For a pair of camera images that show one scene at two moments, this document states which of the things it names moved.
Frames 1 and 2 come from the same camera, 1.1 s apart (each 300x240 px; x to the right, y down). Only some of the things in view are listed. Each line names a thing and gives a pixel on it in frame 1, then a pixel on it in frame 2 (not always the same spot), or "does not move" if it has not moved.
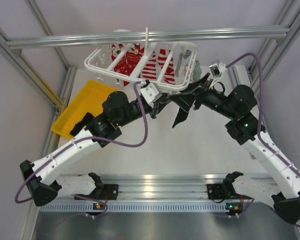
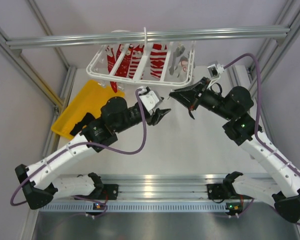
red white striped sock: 169,75 to 157,58
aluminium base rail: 154,188 does not move
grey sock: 197,71 to 183,64
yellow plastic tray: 89,99 does not move
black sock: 181,116 to 191,114
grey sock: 185,54 to 179,51
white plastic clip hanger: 172,66 does not move
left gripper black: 159,105 to 153,118
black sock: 88,118 does not move
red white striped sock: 149,72 to 136,59
